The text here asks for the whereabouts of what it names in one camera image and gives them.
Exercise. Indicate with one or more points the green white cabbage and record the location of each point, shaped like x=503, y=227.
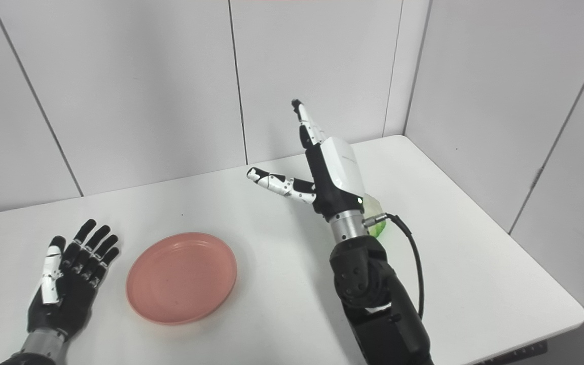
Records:
x=377, y=212

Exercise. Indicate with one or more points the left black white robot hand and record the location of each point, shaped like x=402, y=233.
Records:
x=69, y=294

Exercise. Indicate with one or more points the pink round plate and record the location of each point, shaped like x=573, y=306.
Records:
x=180, y=278

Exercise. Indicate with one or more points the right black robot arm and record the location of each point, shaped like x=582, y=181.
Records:
x=373, y=304

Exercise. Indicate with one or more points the black under-table bracket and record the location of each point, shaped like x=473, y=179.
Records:
x=517, y=355

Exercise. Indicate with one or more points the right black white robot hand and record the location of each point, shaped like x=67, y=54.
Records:
x=340, y=177

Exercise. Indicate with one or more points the grey metal wall hinge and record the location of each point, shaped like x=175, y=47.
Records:
x=536, y=178

